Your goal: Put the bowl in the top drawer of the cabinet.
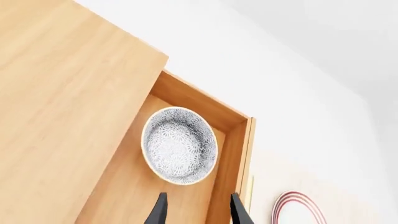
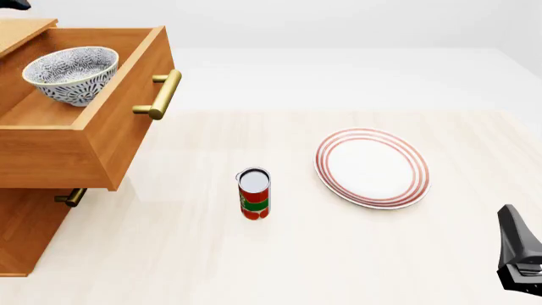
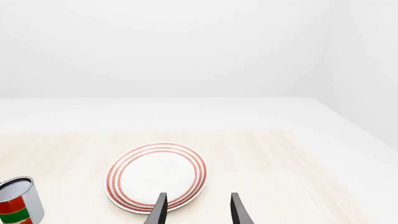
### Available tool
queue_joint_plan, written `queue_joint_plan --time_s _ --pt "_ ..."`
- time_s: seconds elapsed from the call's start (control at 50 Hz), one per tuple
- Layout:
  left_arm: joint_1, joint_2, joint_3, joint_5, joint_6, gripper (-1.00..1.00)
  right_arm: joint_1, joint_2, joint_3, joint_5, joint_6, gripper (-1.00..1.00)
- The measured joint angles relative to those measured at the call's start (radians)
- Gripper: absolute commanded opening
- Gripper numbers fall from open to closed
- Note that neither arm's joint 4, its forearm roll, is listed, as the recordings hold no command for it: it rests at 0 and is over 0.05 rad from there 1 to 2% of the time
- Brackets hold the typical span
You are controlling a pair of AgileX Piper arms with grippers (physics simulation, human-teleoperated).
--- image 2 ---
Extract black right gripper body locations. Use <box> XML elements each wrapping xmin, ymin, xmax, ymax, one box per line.
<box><xmin>495</xmin><ymin>262</ymin><xmax>542</xmax><ymax>297</ymax></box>

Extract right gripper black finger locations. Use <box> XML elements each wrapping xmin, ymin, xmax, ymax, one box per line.
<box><xmin>496</xmin><ymin>203</ymin><xmax>542</xmax><ymax>269</ymax></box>

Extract open wooden drawer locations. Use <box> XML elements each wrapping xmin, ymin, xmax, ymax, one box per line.
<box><xmin>0</xmin><ymin>25</ymin><xmax>177</xmax><ymax>192</ymax></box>

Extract blue-white patterned bowl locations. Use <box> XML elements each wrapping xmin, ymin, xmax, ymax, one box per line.
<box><xmin>21</xmin><ymin>46</ymin><xmax>120</xmax><ymax>108</ymax></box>

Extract wooden cabinet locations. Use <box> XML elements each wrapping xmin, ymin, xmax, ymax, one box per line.
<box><xmin>0</xmin><ymin>18</ymin><xmax>72</xmax><ymax>278</ymax></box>

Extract white plate with red rings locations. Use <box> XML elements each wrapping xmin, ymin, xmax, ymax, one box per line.
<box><xmin>313</xmin><ymin>127</ymin><xmax>433</xmax><ymax>211</ymax></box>

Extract red and green tin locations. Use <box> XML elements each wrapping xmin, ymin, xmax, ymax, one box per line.
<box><xmin>235</xmin><ymin>166</ymin><xmax>272</xmax><ymax>221</ymax></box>

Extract long brass drawer handle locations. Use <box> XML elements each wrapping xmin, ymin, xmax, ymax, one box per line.
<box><xmin>132</xmin><ymin>69</ymin><xmax>183</xmax><ymax>121</ymax></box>

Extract brass handle of closed drawer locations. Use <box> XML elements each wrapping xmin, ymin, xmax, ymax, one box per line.
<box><xmin>53</xmin><ymin>187</ymin><xmax>88</xmax><ymax>208</ymax></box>

